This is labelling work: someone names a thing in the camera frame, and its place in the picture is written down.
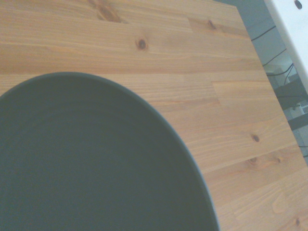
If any dark green round plate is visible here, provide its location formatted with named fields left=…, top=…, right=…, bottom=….
left=0, top=71, right=220, bottom=231

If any black metal floor frame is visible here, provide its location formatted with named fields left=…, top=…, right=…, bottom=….
left=266, top=79, right=308, bottom=131

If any white panel with hole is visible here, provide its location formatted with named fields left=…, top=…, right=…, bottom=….
left=263, top=0, right=308, bottom=80

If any thin black floor cable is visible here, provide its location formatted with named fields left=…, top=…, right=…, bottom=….
left=261, top=48, right=287, bottom=67
left=250, top=26, right=277, bottom=41

